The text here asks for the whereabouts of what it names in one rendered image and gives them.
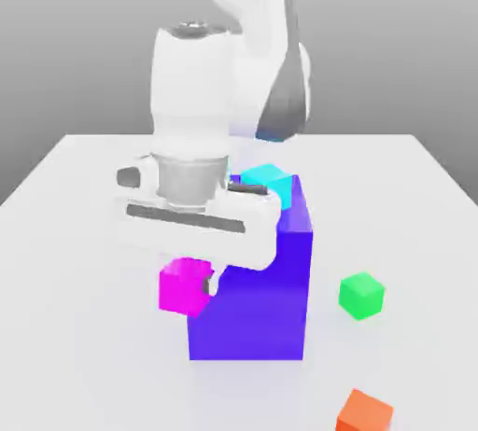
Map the small cyan cube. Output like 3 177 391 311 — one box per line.
239 162 293 212

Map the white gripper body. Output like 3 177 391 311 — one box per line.
113 189 282 272

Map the small magenta cube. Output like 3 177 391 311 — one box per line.
158 257 216 319

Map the small green cube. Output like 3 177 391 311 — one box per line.
338 271 387 322

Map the small orange cube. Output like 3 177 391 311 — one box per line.
334 387 395 431

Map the large purple box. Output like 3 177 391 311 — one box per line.
187 174 314 362

